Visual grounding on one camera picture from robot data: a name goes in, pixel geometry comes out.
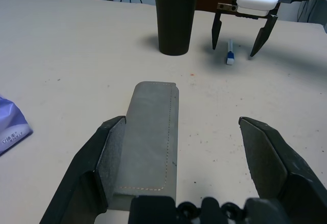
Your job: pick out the purple tissue pack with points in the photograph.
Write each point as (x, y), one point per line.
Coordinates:
(12, 124)

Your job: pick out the grey glasses case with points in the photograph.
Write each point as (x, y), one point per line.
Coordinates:
(150, 137)

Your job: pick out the white marker blue cap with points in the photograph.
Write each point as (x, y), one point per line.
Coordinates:
(230, 53)

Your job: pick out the black cup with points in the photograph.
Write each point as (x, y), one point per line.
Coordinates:
(175, 20)

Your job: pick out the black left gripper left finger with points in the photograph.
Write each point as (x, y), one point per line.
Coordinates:
(87, 162)

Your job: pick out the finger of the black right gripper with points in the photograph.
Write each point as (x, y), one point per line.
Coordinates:
(264, 36)
(217, 30)

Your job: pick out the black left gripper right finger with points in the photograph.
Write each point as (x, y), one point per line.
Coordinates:
(276, 162)

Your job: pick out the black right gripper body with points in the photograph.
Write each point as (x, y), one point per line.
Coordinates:
(245, 13)

